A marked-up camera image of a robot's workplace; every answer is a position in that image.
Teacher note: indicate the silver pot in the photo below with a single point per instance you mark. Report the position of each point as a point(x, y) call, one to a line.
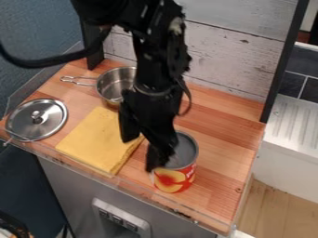
point(112, 83)

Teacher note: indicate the silver lid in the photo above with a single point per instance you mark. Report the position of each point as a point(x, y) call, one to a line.
point(37, 119)

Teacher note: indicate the white cabinet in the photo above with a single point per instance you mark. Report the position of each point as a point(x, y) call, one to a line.
point(290, 139)

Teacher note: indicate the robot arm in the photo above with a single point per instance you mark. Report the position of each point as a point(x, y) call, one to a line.
point(155, 46)

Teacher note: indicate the black upright post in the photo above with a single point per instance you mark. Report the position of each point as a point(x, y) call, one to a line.
point(283, 59)
point(93, 46)

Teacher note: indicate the yellow cloth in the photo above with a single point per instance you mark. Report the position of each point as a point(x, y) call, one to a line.
point(93, 139)

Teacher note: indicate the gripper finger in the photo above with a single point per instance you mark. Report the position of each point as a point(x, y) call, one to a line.
point(159, 156)
point(129, 124)

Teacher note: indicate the red can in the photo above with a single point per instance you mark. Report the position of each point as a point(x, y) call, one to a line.
point(176, 178)

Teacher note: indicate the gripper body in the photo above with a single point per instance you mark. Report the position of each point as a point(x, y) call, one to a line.
point(155, 114)

